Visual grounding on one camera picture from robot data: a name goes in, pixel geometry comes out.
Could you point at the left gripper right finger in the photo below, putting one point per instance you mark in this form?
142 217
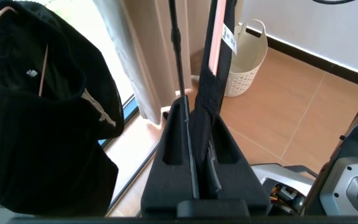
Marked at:
238 180

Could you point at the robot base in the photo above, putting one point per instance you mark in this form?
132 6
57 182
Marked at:
353 180

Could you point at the beige curtain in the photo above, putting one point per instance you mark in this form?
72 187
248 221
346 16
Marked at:
148 46

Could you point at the black garment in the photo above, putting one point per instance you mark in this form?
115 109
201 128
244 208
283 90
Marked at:
208 99

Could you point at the white laundry basket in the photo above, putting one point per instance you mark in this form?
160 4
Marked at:
247 62

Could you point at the black clothes rack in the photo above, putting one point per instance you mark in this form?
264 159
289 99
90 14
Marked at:
176 40

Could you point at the black shorts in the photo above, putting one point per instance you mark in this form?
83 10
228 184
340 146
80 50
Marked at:
42 140

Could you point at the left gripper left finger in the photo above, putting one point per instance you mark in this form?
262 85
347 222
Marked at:
172 180

